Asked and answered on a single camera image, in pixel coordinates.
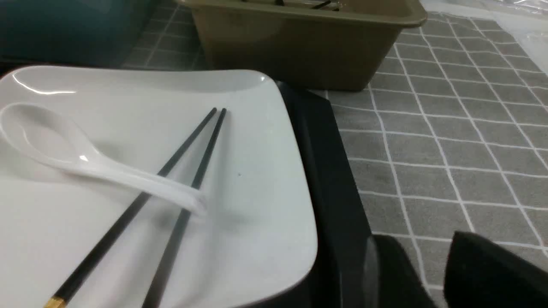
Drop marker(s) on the large white square plate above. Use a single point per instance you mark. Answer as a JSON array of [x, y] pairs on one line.
[[259, 237]]

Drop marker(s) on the black plastic serving tray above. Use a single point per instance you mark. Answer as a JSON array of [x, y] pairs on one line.
[[337, 277]]

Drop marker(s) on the white ceramic soup spoon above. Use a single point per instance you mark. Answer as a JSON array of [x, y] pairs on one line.
[[55, 140]]

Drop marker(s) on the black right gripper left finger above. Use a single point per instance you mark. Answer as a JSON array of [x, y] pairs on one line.
[[390, 280]]

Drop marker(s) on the black chopstick gold tip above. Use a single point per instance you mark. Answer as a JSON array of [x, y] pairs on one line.
[[76, 279]]

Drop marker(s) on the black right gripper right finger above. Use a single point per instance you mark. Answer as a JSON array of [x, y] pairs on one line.
[[482, 274]]

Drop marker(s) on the brown plastic bin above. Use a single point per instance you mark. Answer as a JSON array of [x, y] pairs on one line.
[[317, 44]]

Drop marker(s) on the teal plastic bin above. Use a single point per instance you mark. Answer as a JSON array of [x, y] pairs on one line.
[[97, 33]]

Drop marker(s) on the grey checked tablecloth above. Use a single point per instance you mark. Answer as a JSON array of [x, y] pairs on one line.
[[449, 135]]

